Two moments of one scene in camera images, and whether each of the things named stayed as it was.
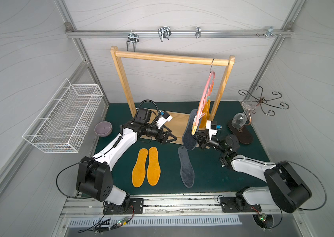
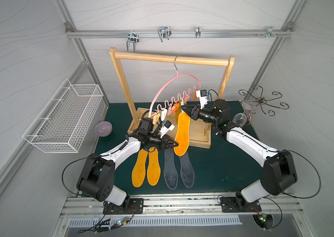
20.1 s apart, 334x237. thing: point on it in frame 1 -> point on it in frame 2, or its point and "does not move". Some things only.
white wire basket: x=70 y=122 does not move
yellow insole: x=139 y=172 does not move
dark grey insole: x=186 y=172 does not move
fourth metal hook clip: x=270 y=31 does not move
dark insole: x=189 y=141 -> x=170 y=171
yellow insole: x=153 y=173 does not move
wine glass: x=239 y=120 does not move
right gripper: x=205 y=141 -> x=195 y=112
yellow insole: x=206 y=111 -> x=183 y=135
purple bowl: x=103 y=129 does not move
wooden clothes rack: x=178 y=125 does not move
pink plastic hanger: x=209 y=91 -> x=170 y=105
